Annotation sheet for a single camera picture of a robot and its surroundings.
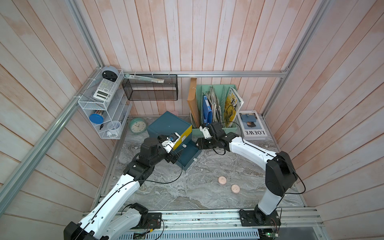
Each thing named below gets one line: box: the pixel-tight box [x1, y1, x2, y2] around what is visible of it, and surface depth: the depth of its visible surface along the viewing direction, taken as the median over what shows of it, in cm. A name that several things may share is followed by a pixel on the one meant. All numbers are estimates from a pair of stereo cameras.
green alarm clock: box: [129, 117, 147, 134], surface depth 106 cm
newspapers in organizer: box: [204, 86, 223, 124], surface depth 102 cm
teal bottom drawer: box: [176, 140, 202, 171], surface depth 91 cm
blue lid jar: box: [89, 113, 105, 125], surface depth 78 cm
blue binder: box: [202, 95, 213, 125], surface depth 100 cm
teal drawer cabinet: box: [147, 111, 193, 151], surface depth 88 cm
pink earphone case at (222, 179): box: [218, 176, 227, 184], surface depth 87 cm
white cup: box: [106, 120, 121, 138], surface depth 92 cm
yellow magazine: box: [223, 86, 245, 128], surface depth 103 cm
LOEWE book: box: [237, 110, 269, 141], surface depth 110 cm
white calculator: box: [93, 78, 118, 102], surface depth 79 cm
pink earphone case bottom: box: [231, 184, 240, 194], surface depth 84 cm
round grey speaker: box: [101, 65, 119, 82], surface depth 84 cm
